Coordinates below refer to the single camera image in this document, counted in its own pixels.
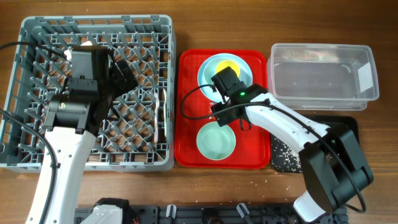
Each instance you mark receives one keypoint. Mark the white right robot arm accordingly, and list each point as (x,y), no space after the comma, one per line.
(333,165)

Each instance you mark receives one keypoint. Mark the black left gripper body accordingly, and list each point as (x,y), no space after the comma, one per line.
(104,89)

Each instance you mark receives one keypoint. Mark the yellow plastic cup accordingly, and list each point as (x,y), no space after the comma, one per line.
(228,63)

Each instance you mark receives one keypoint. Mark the light blue plate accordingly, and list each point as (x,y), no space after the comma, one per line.
(229,76)

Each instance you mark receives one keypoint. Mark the grey dishwasher rack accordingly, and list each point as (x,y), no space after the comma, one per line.
(146,42)

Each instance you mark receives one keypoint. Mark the black waste tray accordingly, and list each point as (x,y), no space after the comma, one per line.
(335,120)

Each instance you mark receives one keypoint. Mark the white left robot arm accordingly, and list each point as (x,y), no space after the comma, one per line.
(72,123)

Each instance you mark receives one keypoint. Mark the white plastic fork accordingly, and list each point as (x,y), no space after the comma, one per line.
(156,113)

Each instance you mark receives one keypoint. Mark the clear plastic bin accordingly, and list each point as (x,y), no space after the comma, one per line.
(323,76)

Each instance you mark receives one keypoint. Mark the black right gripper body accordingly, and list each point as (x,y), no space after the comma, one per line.
(225,117)

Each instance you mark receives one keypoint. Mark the red plastic tray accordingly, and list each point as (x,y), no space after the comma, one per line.
(253,145)

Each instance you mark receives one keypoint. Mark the mint green bowl on plate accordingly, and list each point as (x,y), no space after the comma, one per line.
(209,69)

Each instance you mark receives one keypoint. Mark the mint green food bowl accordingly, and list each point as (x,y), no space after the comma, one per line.
(215,142)

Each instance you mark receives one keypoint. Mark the rice and food scraps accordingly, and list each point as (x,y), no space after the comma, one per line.
(284,158)

